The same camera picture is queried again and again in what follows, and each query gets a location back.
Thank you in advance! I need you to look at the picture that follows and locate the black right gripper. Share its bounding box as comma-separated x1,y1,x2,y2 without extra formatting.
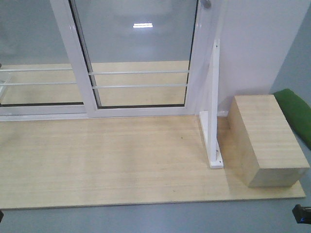
292,204,311,224

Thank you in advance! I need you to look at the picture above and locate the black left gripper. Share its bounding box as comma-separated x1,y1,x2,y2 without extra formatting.
0,211,4,223

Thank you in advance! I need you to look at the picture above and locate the white sliding glass door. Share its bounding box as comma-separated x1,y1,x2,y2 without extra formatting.
50,0,215,118

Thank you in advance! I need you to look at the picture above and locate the grey curved door handle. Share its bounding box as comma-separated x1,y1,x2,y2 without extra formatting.
202,0,212,9

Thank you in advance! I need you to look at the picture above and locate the white fixed glass door panel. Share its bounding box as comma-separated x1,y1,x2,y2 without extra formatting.
0,0,86,116

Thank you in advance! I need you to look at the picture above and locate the light wooden box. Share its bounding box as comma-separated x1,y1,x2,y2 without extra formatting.
227,95,310,187

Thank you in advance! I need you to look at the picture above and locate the green cushion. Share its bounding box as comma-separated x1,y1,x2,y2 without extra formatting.
273,88,311,148

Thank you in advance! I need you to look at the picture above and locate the white wooden support brace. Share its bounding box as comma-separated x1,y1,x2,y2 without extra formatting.
199,39,224,169

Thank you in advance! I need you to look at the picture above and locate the light plywood base board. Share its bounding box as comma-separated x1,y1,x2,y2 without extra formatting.
0,116,305,210

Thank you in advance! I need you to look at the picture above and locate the white door frame post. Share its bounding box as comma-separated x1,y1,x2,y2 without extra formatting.
191,0,228,114

